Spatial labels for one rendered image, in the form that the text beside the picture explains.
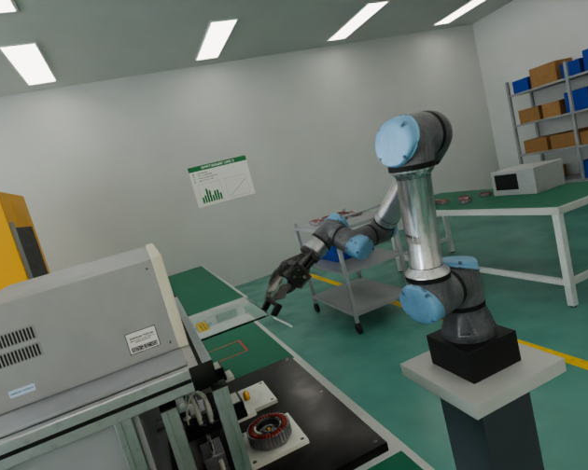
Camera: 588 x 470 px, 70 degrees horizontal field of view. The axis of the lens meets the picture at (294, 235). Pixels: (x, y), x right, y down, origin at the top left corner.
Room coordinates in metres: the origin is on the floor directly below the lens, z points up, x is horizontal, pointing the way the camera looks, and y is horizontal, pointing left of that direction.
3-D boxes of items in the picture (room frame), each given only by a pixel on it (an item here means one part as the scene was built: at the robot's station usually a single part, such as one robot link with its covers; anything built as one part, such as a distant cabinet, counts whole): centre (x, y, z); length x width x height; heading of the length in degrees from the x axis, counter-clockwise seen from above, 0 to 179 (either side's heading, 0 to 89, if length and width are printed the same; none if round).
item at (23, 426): (1.00, 0.53, 1.09); 0.68 x 0.44 x 0.05; 20
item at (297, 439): (1.00, 0.19, 0.78); 0.15 x 0.15 x 0.01; 20
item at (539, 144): (6.89, -4.37, 0.89); 0.42 x 0.40 x 0.21; 18
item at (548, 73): (6.60, -4.47, 1.93); 0.42 x 0.40 x 0.29; 22
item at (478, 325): (1.16, -0.43, 0.89); 0.15 x 0.15 x 0.10
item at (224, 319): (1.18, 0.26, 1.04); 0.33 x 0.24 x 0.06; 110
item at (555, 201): (3.97, -1.83, 0.38); 2.20 x 0.90 x 0.75; 20
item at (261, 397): (1.22, 0.27, 0.78); 0.15 x 0.15 x 0.01; 20
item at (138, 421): (1.02, 0.47, 0.92); 0.66 x 0.01 x 0.30; 20
